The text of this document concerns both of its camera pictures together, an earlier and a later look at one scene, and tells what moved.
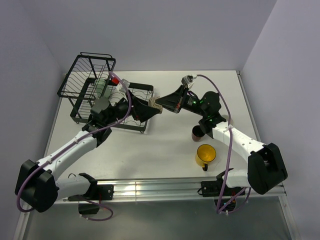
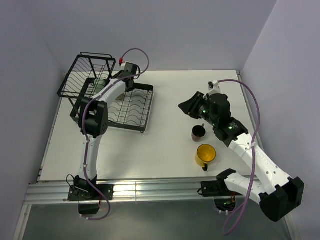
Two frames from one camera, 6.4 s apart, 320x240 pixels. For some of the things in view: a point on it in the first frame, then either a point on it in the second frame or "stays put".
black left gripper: x=141 y=111 to x=131 y=90
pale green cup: x=100 y=84 stays put
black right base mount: x=213 y=188 stays put
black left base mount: x=99 y=192 stays put
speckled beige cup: x=152 y=103 to x=120 y=97
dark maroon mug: x=197 y=133 stays put
